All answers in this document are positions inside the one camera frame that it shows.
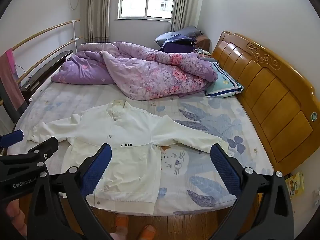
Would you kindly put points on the striped beige curtain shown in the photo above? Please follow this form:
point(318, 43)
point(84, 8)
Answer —
point(97, 10)
point(185, 5)

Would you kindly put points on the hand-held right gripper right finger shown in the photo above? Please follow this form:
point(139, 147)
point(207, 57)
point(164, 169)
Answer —
point(225, 171)

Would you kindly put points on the pink towel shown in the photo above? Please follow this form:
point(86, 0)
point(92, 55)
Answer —
point(11, 80)

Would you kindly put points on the white snap-button jacket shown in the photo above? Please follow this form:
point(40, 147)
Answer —
point(130, 135)

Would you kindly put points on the window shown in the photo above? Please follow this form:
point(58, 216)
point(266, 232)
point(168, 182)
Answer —
point(147, 0)

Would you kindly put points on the wooden rail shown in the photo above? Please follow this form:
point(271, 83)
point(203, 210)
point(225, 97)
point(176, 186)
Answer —
point(50, 55)
point(45, 31)

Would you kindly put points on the yellow packet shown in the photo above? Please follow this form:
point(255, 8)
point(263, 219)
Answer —
point(295, 185)

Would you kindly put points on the purple floral quilt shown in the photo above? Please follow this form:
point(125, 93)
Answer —
point(150, 75)

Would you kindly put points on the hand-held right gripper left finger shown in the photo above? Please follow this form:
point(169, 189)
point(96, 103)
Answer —
point(96, 171)

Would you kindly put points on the blue-grey pillows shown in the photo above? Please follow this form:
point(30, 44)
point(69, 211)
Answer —
point(182, 32)

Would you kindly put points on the teal striped pillow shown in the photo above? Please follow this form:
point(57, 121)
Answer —
point(225, 82)

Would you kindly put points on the dark purple bag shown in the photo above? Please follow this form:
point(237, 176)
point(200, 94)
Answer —
point(177, 46)

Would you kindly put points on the wooden headboard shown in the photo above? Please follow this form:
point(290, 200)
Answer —
point(275, 100)

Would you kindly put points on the brown cloth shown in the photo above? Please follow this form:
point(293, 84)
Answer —
point(203, 42)

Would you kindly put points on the person's left hand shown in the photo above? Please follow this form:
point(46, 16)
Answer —
point(16, 217)

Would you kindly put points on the white rail post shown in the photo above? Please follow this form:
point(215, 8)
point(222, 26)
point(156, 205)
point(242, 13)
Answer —
point(74, 35)

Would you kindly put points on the bed with floral sheet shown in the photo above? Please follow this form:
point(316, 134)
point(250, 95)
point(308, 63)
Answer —
point(200, 120)

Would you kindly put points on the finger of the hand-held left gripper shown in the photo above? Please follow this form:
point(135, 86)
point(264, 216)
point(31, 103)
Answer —
point(10, 138)
point(48, 146)

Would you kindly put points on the orange slipper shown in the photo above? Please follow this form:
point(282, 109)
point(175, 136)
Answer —
point(148, 232)
point(121, 223)

